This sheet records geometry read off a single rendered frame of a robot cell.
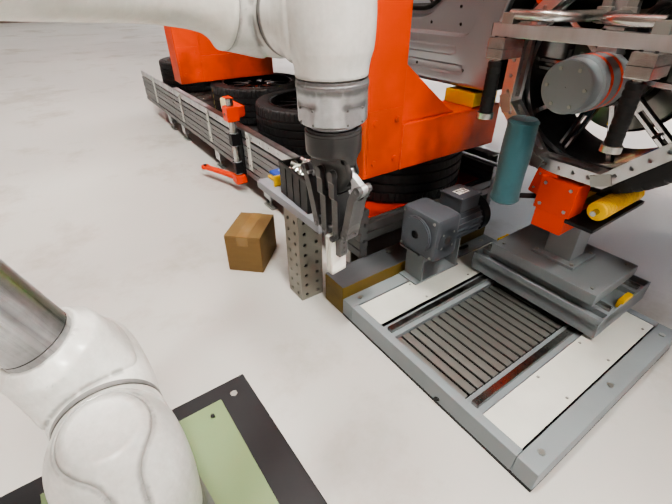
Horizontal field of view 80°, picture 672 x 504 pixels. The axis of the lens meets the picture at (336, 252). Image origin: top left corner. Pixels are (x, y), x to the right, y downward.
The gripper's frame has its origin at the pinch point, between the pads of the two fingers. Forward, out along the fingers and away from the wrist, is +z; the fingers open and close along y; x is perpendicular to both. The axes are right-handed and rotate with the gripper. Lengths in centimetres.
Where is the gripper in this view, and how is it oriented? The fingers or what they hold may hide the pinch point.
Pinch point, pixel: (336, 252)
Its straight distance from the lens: 63.4
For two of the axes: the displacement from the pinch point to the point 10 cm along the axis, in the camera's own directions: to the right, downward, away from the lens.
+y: 6.6, 4.2, -6.3
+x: 7.5, -3.9, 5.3
